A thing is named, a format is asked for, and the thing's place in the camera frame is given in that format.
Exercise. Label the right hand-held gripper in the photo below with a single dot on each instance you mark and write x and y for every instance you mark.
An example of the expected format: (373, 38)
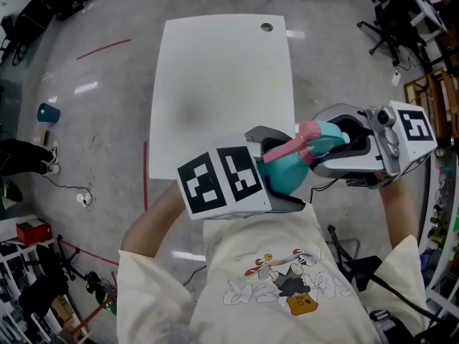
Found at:
(412, 127)

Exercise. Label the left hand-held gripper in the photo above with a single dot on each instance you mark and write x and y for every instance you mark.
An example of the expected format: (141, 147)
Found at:
(218, 185)

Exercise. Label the person's right forearm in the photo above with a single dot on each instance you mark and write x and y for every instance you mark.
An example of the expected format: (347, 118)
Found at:
(398, 210)

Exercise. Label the person's left forearm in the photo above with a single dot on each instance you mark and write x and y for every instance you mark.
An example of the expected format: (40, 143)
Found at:
(154, 220)

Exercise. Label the black office chair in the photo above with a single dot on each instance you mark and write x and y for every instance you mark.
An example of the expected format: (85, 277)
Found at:
(391, 23)
(39, 289)

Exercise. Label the red floor tape strip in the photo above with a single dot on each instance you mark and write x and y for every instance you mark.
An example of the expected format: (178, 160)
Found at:
(87, 252)
(145, 176)

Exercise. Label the cream printed t-shirt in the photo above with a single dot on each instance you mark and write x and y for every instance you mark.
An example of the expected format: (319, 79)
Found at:
(269, 299)

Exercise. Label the white cluttered counter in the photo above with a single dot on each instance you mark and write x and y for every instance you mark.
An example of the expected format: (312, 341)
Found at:
(441, 228)

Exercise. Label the white office desk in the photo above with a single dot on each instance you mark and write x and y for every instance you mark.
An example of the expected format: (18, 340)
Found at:
(426, 13)

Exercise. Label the white power strip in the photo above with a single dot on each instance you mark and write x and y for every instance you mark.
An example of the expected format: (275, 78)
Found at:
(84, 199)

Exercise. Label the black grey gear pack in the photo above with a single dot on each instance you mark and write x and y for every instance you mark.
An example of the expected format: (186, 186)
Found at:
(394, 330)

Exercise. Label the green black round device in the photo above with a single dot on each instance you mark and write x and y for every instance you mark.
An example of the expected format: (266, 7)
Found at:
(107, 305)

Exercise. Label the small wooden block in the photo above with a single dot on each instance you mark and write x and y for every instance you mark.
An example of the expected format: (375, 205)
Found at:
(45, 137)

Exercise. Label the teal waste bin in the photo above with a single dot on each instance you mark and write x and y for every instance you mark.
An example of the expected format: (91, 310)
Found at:
(48, 113)

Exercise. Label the red box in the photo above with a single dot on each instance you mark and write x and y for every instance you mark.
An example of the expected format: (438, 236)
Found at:
(33, 232)

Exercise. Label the white storage rack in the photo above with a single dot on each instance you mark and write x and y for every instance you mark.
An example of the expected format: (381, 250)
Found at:
(7, 229)

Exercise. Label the wooden frame rack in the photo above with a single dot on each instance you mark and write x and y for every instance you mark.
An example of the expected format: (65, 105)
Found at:
(435, 95)

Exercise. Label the black metal-frame chair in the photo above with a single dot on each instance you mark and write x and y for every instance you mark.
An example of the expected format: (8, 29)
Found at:
(367, 271)

